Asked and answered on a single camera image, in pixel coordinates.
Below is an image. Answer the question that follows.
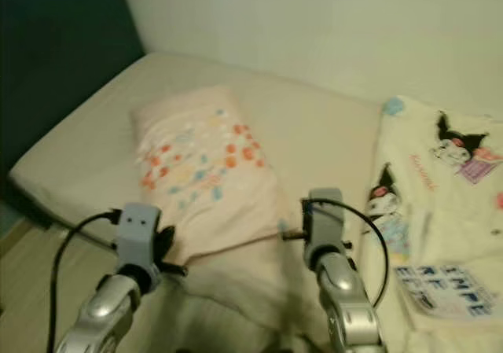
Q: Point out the pink pillow with colourful spots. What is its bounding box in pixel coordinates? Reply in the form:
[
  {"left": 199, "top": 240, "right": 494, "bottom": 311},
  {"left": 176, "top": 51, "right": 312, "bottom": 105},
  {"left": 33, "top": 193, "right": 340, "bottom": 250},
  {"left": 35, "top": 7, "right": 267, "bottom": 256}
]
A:
[{"left": 130, "top": 86, "right": 292, "bottom": 263}]

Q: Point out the cream quilt with cartoon print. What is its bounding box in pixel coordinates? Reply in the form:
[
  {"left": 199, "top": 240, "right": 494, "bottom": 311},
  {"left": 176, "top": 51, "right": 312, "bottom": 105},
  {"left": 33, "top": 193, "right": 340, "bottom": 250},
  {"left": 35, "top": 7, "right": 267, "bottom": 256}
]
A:
[{"left": 365, "top": 94, "right": 503, "bottom": 353}]

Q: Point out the white book with blue letters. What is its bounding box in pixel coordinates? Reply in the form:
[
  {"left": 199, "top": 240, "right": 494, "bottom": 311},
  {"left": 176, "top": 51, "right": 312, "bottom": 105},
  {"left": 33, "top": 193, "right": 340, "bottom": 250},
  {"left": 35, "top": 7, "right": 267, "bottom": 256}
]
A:
[{"left": 393, "top": 263, "right": 497, "bottom": 322}]

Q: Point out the mattress with beige sheet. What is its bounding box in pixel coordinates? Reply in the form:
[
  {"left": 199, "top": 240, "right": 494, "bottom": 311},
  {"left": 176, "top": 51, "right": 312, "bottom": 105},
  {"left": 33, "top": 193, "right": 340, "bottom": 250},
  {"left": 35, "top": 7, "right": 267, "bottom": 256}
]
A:
[{"left": 6, "top": 52, "right": 503, "bottom": 353}]

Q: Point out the grey-blue fabric headboard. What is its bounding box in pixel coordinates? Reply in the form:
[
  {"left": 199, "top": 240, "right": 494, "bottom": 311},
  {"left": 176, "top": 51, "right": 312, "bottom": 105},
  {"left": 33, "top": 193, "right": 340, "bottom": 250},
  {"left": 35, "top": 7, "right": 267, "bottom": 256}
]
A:
[{"left": 0, "top": 0, "right": 146, "bottom": 189}]

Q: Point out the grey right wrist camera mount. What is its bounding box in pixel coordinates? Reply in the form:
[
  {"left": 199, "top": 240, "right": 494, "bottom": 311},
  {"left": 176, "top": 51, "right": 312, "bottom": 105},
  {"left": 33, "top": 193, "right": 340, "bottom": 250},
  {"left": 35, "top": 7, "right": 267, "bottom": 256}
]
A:
[{"left": 307, "top": 188, "right": 347, "bottom": 252}]

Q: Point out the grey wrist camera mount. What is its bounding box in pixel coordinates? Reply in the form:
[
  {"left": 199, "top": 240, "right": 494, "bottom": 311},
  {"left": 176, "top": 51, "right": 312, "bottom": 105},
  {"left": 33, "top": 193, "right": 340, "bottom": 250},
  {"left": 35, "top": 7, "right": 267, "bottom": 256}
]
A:
[
  {"left": 307, "top": 188, "right": 347, "bottom": 252},
  {"left": 116, "top": 204, "right": 164, "bottom": 269}
]

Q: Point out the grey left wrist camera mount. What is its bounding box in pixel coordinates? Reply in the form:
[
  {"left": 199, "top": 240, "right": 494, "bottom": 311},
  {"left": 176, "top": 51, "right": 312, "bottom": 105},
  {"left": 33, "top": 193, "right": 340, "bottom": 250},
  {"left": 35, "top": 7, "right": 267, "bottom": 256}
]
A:
[{"left": 116, "top": 204, "right": 164, "bottom": 269}]

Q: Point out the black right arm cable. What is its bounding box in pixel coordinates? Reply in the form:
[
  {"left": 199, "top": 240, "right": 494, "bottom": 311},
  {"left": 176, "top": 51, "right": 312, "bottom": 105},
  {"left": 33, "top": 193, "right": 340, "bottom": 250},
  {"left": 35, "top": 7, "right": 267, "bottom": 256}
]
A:
[{"left": 303, "top": 198, "right": 391, "bottom": 311}]

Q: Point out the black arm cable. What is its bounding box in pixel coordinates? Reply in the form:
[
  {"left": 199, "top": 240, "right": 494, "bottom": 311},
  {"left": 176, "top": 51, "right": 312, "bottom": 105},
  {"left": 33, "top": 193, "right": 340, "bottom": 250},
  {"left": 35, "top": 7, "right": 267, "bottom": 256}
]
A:
[
  {"left": 303, "top": 198, "right": 391, "bottom": 311},
  {"left": 47, "top": 209, "right": 123, "bottom": 353}
]

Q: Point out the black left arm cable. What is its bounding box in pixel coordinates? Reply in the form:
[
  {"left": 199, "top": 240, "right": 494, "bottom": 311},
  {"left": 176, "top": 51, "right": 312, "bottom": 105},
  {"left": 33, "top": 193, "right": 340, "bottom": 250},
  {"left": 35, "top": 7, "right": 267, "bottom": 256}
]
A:
[{"left": 47, "top": 209, "right": 123, "bottom": 353}]

